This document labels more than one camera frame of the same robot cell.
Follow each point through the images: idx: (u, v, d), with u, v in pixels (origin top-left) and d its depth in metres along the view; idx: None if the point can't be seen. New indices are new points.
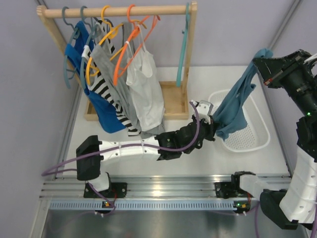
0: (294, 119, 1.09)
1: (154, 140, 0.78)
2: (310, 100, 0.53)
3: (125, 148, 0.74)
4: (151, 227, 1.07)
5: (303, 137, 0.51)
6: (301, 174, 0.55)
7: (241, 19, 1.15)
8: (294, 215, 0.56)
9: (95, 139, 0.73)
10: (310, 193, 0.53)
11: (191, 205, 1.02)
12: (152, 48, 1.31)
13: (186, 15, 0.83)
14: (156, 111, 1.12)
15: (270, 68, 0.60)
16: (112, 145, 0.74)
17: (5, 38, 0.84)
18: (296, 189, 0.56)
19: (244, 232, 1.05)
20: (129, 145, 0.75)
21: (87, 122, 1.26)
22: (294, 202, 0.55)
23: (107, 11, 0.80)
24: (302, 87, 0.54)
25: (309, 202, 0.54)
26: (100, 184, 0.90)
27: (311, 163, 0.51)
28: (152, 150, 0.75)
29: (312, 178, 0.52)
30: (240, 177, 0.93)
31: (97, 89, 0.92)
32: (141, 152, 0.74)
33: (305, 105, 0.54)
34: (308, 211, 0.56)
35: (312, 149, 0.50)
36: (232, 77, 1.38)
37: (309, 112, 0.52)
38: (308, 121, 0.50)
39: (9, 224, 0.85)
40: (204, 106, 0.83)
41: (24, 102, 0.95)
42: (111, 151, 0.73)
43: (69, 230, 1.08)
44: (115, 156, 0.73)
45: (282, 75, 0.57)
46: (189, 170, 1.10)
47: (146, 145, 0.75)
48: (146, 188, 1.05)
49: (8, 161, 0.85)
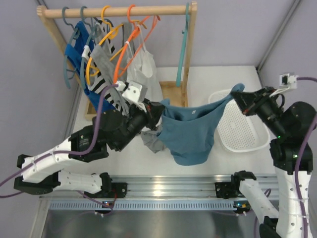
0: None
1: (66, 144, 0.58)
2: (280, 127, 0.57)
3: (38, 162, 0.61)
4: (151, 227, 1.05)
5: (275, 154, 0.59)
6: (283, 191, 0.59)
7: (241, 20, 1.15)
8: (290, 235, 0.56)
9: (20, 158, 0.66)
10: (295, 207, 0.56)
11: (199, 204, 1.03)
12: (152, 48, 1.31)
13: (186, 15, 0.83)
14: None
15: (243, 99, 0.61)
16: (30, 161, 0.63)
17: (6, 38, 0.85)
18: (284, 207, 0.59)
19: (246, 233, 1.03)
20: (42, 157, 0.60)
21: (87, 122, 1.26)
22: (286, 221, 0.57)
23: (107, 11, 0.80)
24: (272, 115, 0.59)
25: (297, 216, 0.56)
26: (93, 186, 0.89)
27: (286, 175, 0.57)
28: (63, 157, 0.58)
29: (291, 190, 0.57)
30: (242, 182, 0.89)
31: (97, 89, 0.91)
32: (53, 162, 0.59)
33: (277, 131, 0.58)
34: (301, 229, 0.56)
35: (284, 164, 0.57)
36: (232, 78, 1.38)
37: (279, 135, 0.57)
38: (278, 142, 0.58)
39: (9, 224, 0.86)
40: (133, 90, 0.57)
41: (24, 102, 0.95)
42: (27, 169, 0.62)
43: (68, 231, 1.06)
44: (33, 173, 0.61)
45: (255, 107, 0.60)
46: (189, 169, 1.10)
47: (55, 152, 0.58)
48: (146, 188, 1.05)
49: (8, 161, 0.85)
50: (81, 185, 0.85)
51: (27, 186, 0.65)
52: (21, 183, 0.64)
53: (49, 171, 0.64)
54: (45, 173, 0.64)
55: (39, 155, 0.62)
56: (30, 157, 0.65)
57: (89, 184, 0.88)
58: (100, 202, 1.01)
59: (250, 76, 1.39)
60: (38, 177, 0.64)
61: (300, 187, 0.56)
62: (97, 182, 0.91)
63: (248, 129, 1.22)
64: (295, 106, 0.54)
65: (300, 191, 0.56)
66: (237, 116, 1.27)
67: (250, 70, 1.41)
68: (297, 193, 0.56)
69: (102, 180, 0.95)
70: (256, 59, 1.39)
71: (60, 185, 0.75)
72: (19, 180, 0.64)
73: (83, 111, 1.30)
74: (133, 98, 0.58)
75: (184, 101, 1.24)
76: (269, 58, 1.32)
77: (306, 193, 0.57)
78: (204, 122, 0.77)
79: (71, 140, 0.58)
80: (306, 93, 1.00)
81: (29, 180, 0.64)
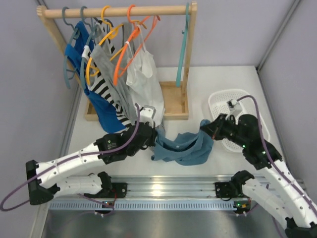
0: (295, 119, 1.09)
1: (92, 146, 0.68)
2: (241, 138, 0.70)
3: (62, 164, 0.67)
4: (151, 227, 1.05)
5: (251, 160, 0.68)
6: (277, 186, 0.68)
7: (241, 20, 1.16)
8: (307, 218, 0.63)
9: (30, 163, 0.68)
10: (292, 191, 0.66)
11: (215, 204, 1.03)
12: (152, 48, 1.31)
13: (186, 15, 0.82)
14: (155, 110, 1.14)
15: (210, 129, 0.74)
16: (49, 164, 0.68)
17: (6, 38, 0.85)
18: (286, 198, 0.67)
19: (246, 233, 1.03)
20: (67, 160, 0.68)
21: (87, 122, 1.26)
22: (295, 209, 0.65)
23: (107, 11, 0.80)
24: (233, 132, 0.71)
25: (298, 198, 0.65)
26: (90, 189, 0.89)
27: (270, 170, 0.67)
28: (91, 158, 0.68)
29: (280, 179, 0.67)
30: (243, 186, 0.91)
31: (97, 89, 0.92)
32: (79, 164, 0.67)
33: (241, 142, 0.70)
34: (309, 207, 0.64)
35: (260, 163, 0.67)
36: (232, 78, 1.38)
37: (244, 145, 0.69)
38: (246, 149, 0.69)
39: (9, 224, 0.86)
40: (148, 109, 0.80)
41: (24, 102, 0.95)
42: (47, 172, 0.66)
43: (69, 231, 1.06)
44: (54, 176, 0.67)
45: (221, 130, 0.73)
46: (188, 169, 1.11)
47: (83, 154, 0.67)
48: (146, 188, 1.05)
49: (8, 161, 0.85)
50: (79, 189, 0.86)
51: (41, 191, 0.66)
52: (38, 187, 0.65)
53: (65, 176, 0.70)
54: (62, 177, 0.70)
55: (60, 159, 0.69)
56: (46, 162, 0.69)
57: (88, 184, 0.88)
58: (100, 202, 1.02)
59: (250, 77, 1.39)
60: (53, 181, 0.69)
61: (284, 173, 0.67)
62: (96, 181, 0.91)
63: None
64: (241, 118, 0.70)
65: (286, 176, 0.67)
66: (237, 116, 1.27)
67: (250, 70, 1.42)
68: (286, 179, 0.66)
69: (102, 181, 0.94)
70: (257, 59, 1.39)
71: (60, 190, 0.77)
72: (35, 184, 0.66)
73: (82, 111, 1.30)
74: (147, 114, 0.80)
75: (184, 101, 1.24)
76: (269, 58, 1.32)
77: (291, 175, 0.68)
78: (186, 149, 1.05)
79: (98, 143, 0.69)
80: (306, 93, 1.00)
81: (45, 184, 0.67)
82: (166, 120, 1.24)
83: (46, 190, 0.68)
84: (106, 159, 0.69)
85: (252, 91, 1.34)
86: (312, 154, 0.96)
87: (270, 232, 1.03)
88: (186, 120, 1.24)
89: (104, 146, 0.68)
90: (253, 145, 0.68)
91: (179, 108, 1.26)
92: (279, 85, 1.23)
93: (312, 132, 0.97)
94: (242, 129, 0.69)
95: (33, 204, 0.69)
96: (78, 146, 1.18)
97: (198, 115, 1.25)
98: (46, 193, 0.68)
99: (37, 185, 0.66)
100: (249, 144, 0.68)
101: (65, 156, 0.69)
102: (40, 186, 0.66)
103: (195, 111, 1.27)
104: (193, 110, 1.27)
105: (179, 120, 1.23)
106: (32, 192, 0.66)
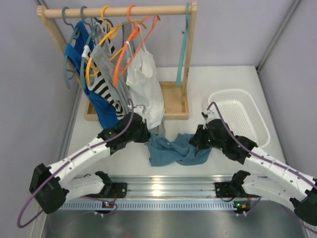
0: (295, 119, 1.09)
1: (97, 139, 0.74)
2: (216, 141, 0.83)
3: (76, 159, 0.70)
4: (152, 227, 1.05)
5: (233, 156, 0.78)
6: (264, 171, 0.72)
7: (242, 20, 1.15)
8: (301, 188, 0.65)
9: (40, 166, 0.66)
10: (277, 168, 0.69)
11: (216, 204, 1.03)
12: (152, 48, 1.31)
13: (186, 15, 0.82)
14: (156, 110, 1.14)
15: (194, 140, 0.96)
16: (63, 162, 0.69)
17: (6, 38, 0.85)
18: (275, 177, 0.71)
19: (246, 233, 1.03)
20: (79, 154, 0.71)
21: (87, 122, 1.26)
22: (288, 185, 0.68)
23: (107, 11, 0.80)
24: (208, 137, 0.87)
25: (285, 173, 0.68)
26: (93, 188, 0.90)
27: (250, 158, 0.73)
28: (101, 148, 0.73)
29: (263, 162, 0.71)
30: (242, 185, 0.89)
31: (97, 89, 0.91)
32: (92, 155, 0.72)
33: (218, 145, 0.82)
34: (299, 177, 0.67)
35: (240, 156, 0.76)
36: (232, 78, 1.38)
37: (221, 148, 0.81)
38: (224, 149, 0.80)
39: (9, 224, 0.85)
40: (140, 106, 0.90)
41: (24, 102, 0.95)
42: (63, 168, 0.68)
43: (68, 231, 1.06)
44: (70, 172, 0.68)
45: (200, 138, 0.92)
46: (188, 169, 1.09)
47: (93, 146, 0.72)
48: (146, 188, 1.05)
49: (8, 161, 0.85)
50: (83, 191, 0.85)
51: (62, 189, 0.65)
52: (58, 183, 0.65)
53: (78, 172, 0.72)
54: (74, 174, 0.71)
55: (72, 155, 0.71)
56: (57, 162, 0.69)
57: (91, 182, 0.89)
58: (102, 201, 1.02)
59: (250, 76, 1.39)
60: (68, 178, 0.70)
61: (264, 156, 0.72)
62: (97, 179, 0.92)
63: (248, 129, 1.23)
64: (209, 124, 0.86)
65: (266, 157, 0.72)
66: (236, 116, 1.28)
67: (250, 70, 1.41)
68: (267, 160, 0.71)
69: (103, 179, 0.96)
70: (257, 59, 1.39)
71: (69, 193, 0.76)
72: (54, 182, 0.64)
73: (82, 110, 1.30)
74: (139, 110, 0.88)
75: (184, 100, 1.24)
76: (269, 58, 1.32)
77: (271, 156, 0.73)
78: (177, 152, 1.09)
79: (100, 135, 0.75)
80: (306, 93, 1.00)
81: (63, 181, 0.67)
82: (166, 120, 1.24)
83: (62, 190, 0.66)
84: (111, 148, 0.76)
85: (252, 91, 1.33)
86: (312, 153, 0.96)
87: (271, 232, 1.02)
88: (186, 120, 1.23)
89: (105, 136, 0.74)
90: (229, 143, 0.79)
91: (179, 108, 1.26)
92: (279, 85, 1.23)
93: (312, 132, 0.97)
94: (213, 133, 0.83)
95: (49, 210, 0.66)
96: (77, 146, 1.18)
97: (198, 115, 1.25)
98: (62, 194, 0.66)
99: (58, 183, 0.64)
100: (226, 143, 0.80)
101: (76, 151, 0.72)
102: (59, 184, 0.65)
103: (195, 111, 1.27)
104: (192, 110, 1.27)
105: (179, 119, 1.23)
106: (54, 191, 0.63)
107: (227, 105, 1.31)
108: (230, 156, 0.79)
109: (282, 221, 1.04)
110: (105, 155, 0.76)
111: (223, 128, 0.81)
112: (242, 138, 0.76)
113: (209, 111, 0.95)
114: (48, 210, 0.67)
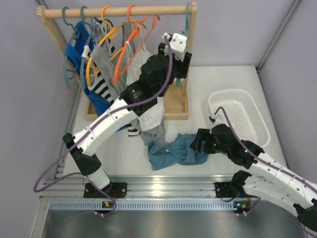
0: (295, 119, 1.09)
1: (119, 103, 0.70)
2: (220, 146, 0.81)
3: (96, 128, 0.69)
4: (151, 227, 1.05)
5: (238, 161, 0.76)
6: (270, 177, 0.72)
7: (242, 20, 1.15)
8: (307, 197, 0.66)
9: (67, 136, 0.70)
10: (284, 176, 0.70)
11: (215, 204, 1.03)
12: (151, 48, 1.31)
13: (186, 15, 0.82)
14: (156, 110, 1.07)
15: (194, 145, 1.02)
16: (84, 132, 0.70)
17: (6, 39, 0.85)
18: (281, 184, 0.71)
19: (246, 233, 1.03)
20: (98, 122, 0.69)
21: (87, 122, 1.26)
22: (294, 192, 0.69)
23: (107, 12, 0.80)
24: (215, 143, 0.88)
25: (291, 181, 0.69)
26: (101, 180, 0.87)
27: (256, 163, 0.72)
28: (122, 114, 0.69)
29: (269, 169, 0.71)
30: (243, 186, 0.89)
31: (97, 89, 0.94)
32: (113, 122, 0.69)
33: (223, 150, 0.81)
34: (304, 186, 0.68)
35: (246, 160, 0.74)
36: (231, 78, 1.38)
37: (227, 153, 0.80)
38: (229, 154, 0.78)
39: (8, 224, 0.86)
40: (180, 41, 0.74)
41: (24, 102, 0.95)
42: (85, 139, 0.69)
43: (68, 231, 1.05)
44: (92, 141, 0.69)
45: (206, 143, 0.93)
46: (188, 171, 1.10)
47: (113, 112, 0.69)
48: (146, 188, 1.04)
49: (8, 161, 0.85)
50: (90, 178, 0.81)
51: (86, 159, 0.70)
52: (81, 154, 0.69)
53: (102, 140, 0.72)
54: (100, 142, 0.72)
55: (92, 124, 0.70)
56: (79, 132, 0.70)
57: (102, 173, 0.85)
58: (111, 200, 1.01)
59: (250, 76, 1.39)
60: (94, 146, 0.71)
61: (271, 163, 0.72)
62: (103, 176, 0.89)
63: (248, 129, 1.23)
64: (214, 129, 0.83)
65: (273, 164, 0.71)
66: (236, 116, 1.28)
67: (250, 69, 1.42)
68: (274, 167, 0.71)
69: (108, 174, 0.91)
70: (257, 59, 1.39)
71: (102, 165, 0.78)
72: (78, 152, 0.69)
73: (83, 111, 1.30)
74: (181, 47, 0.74)
75: (184, 100, 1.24)
76: (269, 57, 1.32)
77: (278, 162, 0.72)
78: (176, 156, 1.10)
79: (123, 97, 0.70)
80: (306, 93, 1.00)
81: (88, 151, 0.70)
82: (166, 120, 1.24)
83: (90, 160, 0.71)
84: (137, 110, 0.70)
85: (252, 90, 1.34)
86: (312, 153, 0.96)
87: (270, 232, 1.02)
88: (186, 120, 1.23)
89: (129, 97, 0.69)
90: (234, 148, 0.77)
91: (179, 107, 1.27)
92: (278, 85, 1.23)
93: (312, 132, 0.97)
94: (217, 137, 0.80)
95: (84, 172, 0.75)
96: None
97: (198, 115, 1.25)
98: (95, 160, 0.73)
99: (80, 154, 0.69)
100: (231, 147, 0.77)
101: (95, 120, 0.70)
102: (83, 154, 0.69)
103: (195, 111, 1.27)
104: (192, 110, 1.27)
105: (179, 119, 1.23)
106: (80, 159, 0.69)
107: (227, 105, 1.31)
108: (235, 161, 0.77)
109: (282, 221, 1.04)
110: (132, 117, 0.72)
111: (228, 133, 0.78)
112: (248, 142, 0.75)
113: (216, 116, 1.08)
114: (81, 173, 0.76)
